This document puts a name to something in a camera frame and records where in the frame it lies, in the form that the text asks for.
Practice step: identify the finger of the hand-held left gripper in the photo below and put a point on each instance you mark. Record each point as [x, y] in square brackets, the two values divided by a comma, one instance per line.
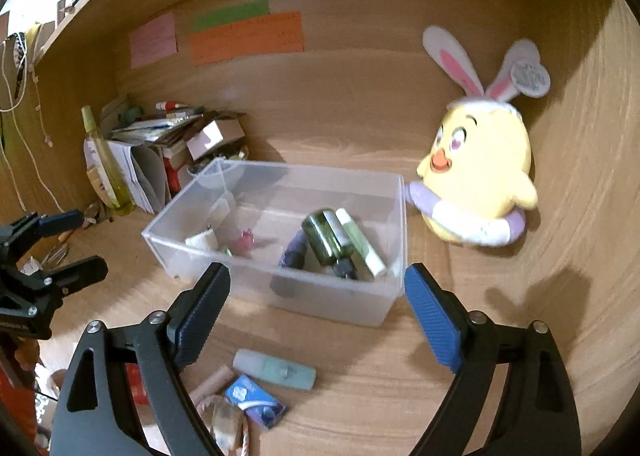
[80, 272]
[60, 222]

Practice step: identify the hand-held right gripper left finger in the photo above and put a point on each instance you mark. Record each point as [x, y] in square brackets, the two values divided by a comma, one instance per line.
[200, 316]

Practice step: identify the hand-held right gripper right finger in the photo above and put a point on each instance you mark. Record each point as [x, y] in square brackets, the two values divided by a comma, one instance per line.
[435, 321]

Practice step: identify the brown cylinder stick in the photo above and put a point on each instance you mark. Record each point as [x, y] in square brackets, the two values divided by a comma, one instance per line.
[212, 383]

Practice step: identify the mint small bottle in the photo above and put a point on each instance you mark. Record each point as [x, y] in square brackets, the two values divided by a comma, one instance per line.
[275, 368]

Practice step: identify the red paper envelope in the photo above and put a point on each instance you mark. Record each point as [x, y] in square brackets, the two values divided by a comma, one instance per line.
[135, 383]

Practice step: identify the dark blue small packet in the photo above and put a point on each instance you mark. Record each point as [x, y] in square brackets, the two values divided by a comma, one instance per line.
[255, 401]

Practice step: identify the clear plastic bin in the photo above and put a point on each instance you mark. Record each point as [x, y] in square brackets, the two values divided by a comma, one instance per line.
[300, 296]

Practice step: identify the pale green stick tube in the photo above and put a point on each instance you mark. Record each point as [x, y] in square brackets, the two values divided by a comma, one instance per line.
[360, 241]

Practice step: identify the purple small tube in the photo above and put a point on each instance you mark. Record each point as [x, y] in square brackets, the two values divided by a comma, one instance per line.
[295, 251]

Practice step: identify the dark green glass bottle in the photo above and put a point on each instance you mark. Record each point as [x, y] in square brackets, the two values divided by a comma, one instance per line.
[327, 236]

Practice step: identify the wooden stick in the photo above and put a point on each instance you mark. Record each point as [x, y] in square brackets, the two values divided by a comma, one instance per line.
[67, 236]

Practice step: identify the yellow-green spray bottle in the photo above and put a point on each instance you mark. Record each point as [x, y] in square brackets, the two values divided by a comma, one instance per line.
[107, 161]

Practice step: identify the orange cloth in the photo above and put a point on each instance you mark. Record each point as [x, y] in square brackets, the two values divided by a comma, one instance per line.
[10, 386]

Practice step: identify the folded white papers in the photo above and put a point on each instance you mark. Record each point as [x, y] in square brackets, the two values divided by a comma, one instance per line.
[145, 176]

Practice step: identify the red small boxes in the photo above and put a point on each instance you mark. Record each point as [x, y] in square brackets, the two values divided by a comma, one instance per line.
[172, 176]

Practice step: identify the green small object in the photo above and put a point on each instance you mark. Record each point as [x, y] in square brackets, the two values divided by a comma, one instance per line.
[132, 114]

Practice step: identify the pile of booklets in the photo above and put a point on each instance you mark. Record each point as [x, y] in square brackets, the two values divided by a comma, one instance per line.
[160, 126]

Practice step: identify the red and white marker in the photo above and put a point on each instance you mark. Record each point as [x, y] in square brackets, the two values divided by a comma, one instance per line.
[170, 105]

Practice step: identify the yellow plush chick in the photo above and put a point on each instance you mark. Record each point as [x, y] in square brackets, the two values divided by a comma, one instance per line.
[475, 161]

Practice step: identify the heap of glass beads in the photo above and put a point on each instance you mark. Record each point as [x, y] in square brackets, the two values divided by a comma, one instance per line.
[232, 154]

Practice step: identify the white cardboard box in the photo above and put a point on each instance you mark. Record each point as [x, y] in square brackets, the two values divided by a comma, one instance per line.
[215, 136]

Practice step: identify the pink sticky note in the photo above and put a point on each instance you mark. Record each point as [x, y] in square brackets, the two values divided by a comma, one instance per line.
[152, 40]

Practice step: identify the orange sticky note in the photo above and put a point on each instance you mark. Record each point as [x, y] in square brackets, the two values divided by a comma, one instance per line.
[247, 39]

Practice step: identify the green sticky note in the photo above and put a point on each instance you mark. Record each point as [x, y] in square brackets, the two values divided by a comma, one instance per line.
[230, 16]

